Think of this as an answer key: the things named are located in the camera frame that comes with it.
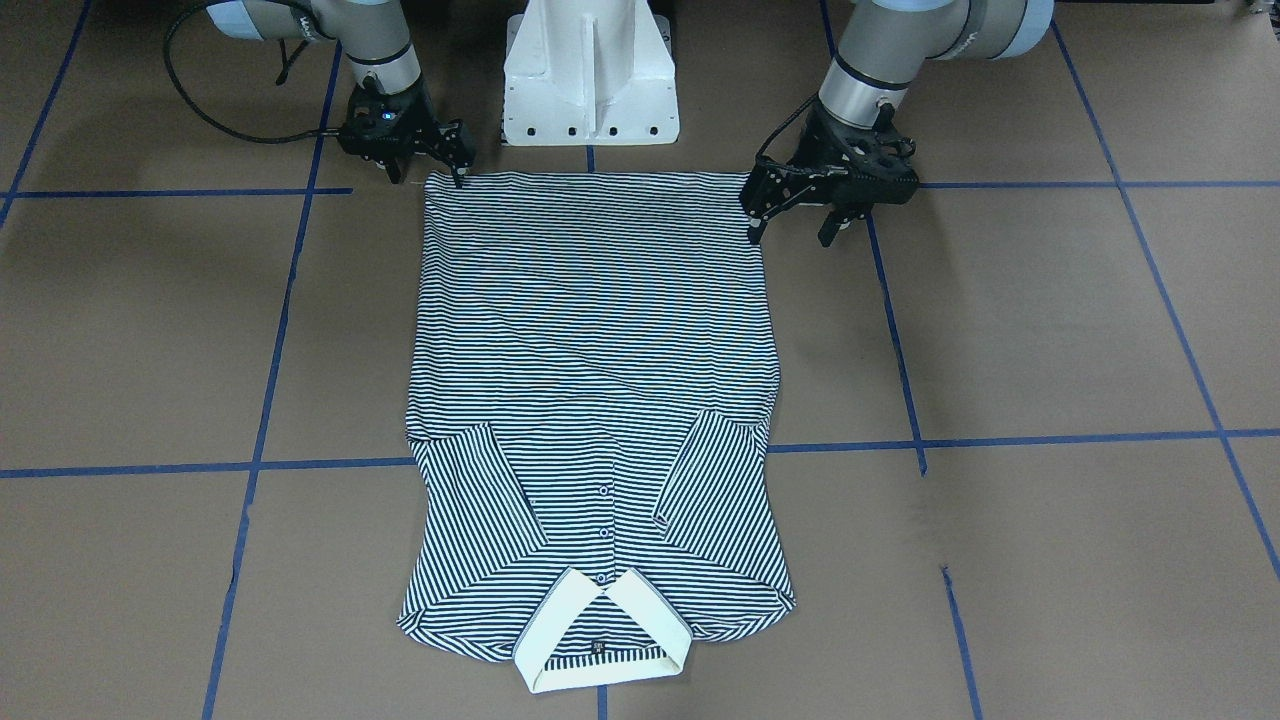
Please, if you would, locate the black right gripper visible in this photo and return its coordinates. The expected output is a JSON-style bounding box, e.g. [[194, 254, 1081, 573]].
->
[[337, 79, 477, 190]]

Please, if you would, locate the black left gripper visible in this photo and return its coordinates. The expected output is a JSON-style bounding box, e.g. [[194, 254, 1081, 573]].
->
[[739, 105, 920, 249]]

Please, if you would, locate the striped polo shirt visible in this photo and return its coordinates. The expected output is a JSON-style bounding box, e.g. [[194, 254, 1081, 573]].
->
[[397, 172, 797, 693]]

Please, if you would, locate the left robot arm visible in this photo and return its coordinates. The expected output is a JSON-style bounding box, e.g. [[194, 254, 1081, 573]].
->
[[739, 1, 1055, 246]]

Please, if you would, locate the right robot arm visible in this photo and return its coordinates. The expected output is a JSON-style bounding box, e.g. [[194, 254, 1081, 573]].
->
[[202, 1, 476, 187]]

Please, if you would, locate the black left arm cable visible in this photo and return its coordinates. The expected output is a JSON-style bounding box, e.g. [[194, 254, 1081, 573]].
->
[[755, 95, 820, 167]]

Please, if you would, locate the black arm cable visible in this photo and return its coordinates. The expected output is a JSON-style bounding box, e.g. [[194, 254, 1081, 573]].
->
[[163, 0, 346, 146], [755, 95, 820, 167]]

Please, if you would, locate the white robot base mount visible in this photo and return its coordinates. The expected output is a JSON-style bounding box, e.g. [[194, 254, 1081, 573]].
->
[[500, 1, 681, 147]]

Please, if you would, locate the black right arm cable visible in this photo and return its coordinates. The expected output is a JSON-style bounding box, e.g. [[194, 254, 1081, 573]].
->
[[163, 0, 346, 146]]

